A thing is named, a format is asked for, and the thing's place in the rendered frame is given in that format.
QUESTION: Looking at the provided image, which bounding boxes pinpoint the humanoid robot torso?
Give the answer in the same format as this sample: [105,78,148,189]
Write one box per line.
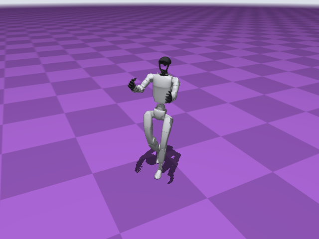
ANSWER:
[153,72,173,120]

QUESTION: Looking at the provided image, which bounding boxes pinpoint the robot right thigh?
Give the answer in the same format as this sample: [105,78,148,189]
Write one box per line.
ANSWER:
[144,111,157,145]

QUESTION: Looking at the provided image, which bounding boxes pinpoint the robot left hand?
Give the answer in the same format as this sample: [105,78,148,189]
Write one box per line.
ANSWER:
[165,91,172,103]

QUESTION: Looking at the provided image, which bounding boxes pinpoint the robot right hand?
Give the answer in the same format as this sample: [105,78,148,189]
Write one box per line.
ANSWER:
[128,78,136,91]

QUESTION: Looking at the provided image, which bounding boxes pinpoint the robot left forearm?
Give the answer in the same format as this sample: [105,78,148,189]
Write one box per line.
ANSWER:
[171,92,177,102]

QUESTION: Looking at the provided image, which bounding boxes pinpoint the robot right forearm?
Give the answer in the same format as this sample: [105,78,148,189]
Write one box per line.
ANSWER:
[131,85,141,93]

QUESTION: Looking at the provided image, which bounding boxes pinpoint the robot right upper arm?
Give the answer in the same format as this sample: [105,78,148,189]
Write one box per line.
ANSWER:
[138,73,155,93]

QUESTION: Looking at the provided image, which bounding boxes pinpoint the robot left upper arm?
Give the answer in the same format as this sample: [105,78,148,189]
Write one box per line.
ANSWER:
[171,77,180,94]

